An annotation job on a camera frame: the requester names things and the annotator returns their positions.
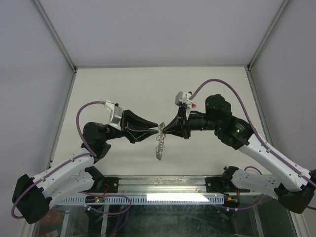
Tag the metal disc with key rings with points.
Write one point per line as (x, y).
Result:
(160, 146)

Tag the aluminium mounting rail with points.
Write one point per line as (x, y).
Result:
(147, 184)

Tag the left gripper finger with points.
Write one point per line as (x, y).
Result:
(141, 135)
(138, 121)

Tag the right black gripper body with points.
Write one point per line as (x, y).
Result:
(183, 123)

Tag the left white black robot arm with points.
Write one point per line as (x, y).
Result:
(34, 196)

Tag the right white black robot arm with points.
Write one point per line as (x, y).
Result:
(289, 183)

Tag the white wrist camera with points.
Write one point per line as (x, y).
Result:
(182, 99)
(115, 114)

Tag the white slotted cable duct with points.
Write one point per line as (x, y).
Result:
(155, 199)

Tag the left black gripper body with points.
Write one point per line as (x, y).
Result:
(124, 128)

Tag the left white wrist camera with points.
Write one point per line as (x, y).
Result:
(115, 114)

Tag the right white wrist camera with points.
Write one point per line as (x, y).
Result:
(182, 99)

